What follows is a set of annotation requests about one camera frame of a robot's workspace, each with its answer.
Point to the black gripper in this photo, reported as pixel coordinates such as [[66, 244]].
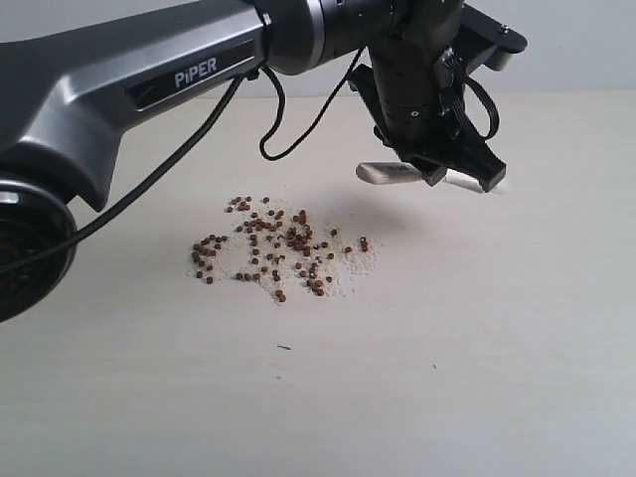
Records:
[[418, 106]]

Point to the white wooden paint brush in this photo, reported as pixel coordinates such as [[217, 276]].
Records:
[[394, 173]]

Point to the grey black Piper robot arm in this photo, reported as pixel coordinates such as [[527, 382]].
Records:
[[67, 100]]

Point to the brown pellets and crumbs pile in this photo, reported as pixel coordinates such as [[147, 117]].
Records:
[[277, 247]]

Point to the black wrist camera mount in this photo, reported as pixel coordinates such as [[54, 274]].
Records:
[[484, 42]]

